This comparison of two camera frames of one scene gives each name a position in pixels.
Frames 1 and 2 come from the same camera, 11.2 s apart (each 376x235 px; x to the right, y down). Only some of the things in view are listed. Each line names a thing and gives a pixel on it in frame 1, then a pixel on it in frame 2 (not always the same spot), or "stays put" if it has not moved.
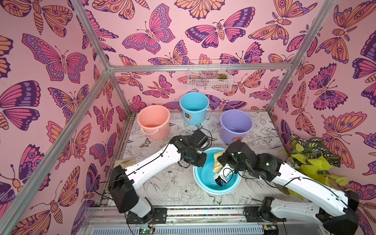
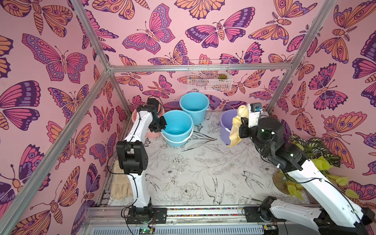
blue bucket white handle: [204, 176] -> [179, 129]
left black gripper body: [197, 159] -> [158, 125]
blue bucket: [195, 106] stays put
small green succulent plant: [222, 76] stays put
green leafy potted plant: [312, 157] stays put
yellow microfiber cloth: [218, 165] -> [243, 112]
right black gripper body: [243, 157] -> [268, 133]
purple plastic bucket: [234, 125] stays put
